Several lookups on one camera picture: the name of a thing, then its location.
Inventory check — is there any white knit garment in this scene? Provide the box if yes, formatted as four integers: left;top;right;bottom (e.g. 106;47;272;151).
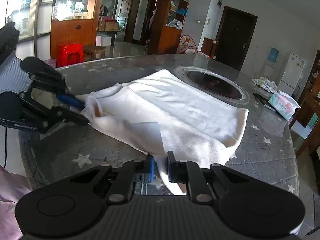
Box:
79;70;249;195

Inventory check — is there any red plastic stool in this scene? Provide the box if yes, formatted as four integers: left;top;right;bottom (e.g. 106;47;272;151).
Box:
56;43;84;68

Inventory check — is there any small wooden stool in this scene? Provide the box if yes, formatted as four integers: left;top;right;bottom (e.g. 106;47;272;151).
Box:
83;45;106;60

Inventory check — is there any wooden glass display cabinet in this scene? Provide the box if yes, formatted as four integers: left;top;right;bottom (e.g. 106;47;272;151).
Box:
50;0;102;59

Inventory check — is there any round inset hotpot burner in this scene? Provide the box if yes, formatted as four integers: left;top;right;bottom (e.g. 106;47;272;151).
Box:
174;66;250;105

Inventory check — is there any crumpled patterned cloth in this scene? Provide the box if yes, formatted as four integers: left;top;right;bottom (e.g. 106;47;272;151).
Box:
252;76;279;93

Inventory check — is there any tissue box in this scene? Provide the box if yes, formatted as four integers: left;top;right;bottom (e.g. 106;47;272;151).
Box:
268;91;300;121

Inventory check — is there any polka dot play tent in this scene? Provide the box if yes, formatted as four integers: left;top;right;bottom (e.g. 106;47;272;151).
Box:
176;35;210;58

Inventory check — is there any water dispenser with blue bottle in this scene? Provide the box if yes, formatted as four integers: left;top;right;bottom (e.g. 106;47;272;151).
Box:
261;48;279;81

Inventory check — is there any wooden shelf cabinet left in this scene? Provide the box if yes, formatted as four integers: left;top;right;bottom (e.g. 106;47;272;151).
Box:
147;0;190;55

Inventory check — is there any dark wooden entrance door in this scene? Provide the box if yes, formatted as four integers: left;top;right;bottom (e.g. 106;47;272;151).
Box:
215;6;258;71

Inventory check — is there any white refrigerator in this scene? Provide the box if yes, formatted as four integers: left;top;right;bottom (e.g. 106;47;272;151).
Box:
278;53;305;96

